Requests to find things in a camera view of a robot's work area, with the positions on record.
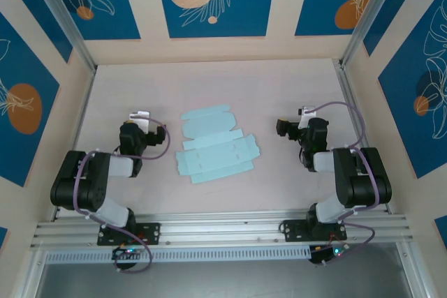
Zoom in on light blue paper box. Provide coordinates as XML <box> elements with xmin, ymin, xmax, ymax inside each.
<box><xmin>175</xmin><ymin>104</ymin><xmax>261</xmax><ymax>184</ymax></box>

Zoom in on grey metal sheet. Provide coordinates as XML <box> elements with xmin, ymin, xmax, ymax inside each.
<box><xmin>34</xmin><ymin>260</ymin><xmax>416</xmax><ymax>298</ymax></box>

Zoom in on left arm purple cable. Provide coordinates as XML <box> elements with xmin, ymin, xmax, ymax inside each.
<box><xmin>74</xmin><ymin>119</ymin><xmax>172</xmax><ymax>274</ymax></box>

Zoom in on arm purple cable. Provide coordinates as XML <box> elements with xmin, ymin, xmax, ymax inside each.
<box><xmin>303</xmin><ymin>101</ymin><xmax>381</xmax><ymax>266</ymax></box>
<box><xmin>74</xmin><ymin>119</ymin><xmax>172</xmax><ymax>274</ymax></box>

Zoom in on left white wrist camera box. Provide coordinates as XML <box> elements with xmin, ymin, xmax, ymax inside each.
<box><xmin>129</xmin><ymin>110</ymin><xmax>152</xmax><ymax>128</ymax></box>

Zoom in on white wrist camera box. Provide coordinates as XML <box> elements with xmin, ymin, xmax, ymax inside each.
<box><xmin>129</xmin><ymin>110</ymin><xmax>152</xmax><ymax>128</ymax></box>
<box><xmin>298</xmin><ymin>104</ymin><xmax>318</xmax><ymax>128</ymax></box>

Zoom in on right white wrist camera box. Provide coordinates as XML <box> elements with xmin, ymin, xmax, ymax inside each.
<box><xmin>298</xmin><ymin>104</ymin><xmax>318</xmax><ymax>128</ymax></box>

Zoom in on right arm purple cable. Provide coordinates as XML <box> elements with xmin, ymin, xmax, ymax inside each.
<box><xmin>303</xmin><ymin>101</ymin><xmax>381</xmax><ymax>266</ymax></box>

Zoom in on aluminium side rail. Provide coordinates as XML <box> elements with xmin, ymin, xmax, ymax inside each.
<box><xmin>335</xmin><ymin>60</ymin><xmax>393</xmax><ymax>215</ymax></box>
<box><xmin>52</xmin><ymin>64</ymin><xmax>98</xmax><ymax>222</ymax></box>

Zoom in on blue floral wall panel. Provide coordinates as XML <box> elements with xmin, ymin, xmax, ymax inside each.
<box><xmin>0</xmin><ymin>11</ymin><xmax>61</xmax><ymax>188</ymax></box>
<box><xmin>154</xmin><ymin>0</ymin><xmax>279</xmax><ymax>38</ymax></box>
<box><xmin>295</xmin><ymin>0</ymin><xmax>389</xmax><ymax>37</ymax></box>
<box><xmin>0</xmin><ymin>0</ymin><xmax>73</xmax><ymax>64</ymax></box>
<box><xmin>362</xmin><ymin>0</ymin><xmax>447</xmax><ymax>57</ymax></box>
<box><xmin>378</xmin><ymin>0</ymin><xmax>447</xmax><ymax>179</ymax></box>
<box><xmin>41</xmin><ymin>0</ymin><xmax>141</xmax><ymax>41</ymax></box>

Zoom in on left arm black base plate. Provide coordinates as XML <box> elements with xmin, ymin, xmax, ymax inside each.
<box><xmin>96</xmin><ymin>222</ymin><xmax>162</xmax><ymax>246</ymax></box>

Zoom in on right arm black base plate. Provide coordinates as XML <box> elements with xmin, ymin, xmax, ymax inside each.
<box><xmin>281</xmin><ymin>218</ymin><xmax>349</xmax><ymax>243</ymax></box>

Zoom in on wide aluminium mounting rail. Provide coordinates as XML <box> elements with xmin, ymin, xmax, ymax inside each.
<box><xmin>29</xmin><ymin>209</ymin><xmax>416</xmax><ymax>249</ymax></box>

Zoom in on white slotted cable duct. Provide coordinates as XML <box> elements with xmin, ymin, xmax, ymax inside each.
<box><xmin>45</xmin><ymin>246</ymin><xmax>312</xmax><ymax>265</ymax></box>

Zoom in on aluminium frame post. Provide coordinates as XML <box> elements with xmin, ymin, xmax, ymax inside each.
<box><xmin>26</xmin><ymin>0</ymin><xmax>98</xmax><ymax>72</ymax></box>
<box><xmin>340</xmin><ymin>0</ymin><xmax>410</xmax><ymax>68</ymax></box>

